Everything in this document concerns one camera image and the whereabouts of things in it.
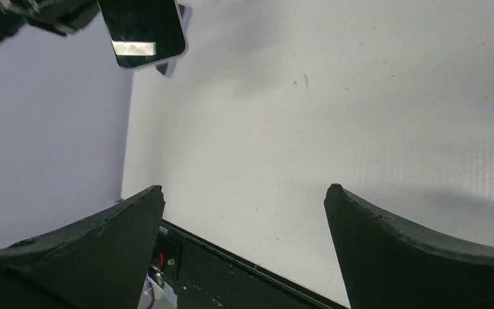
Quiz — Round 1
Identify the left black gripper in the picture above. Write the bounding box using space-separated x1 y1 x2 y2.
0 0 100 36

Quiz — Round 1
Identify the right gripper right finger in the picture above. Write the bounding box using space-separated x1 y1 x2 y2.
324 183 494 308

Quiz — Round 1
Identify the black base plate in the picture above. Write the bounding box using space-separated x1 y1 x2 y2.
149 220 341 308

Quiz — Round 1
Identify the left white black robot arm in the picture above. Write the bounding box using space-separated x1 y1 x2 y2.
0 0 100 44

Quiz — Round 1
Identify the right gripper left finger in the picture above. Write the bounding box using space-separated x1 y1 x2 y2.
0 185 165 308

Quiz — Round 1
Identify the purple-edged black smartphone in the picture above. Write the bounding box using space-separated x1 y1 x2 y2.
155 1 192 77

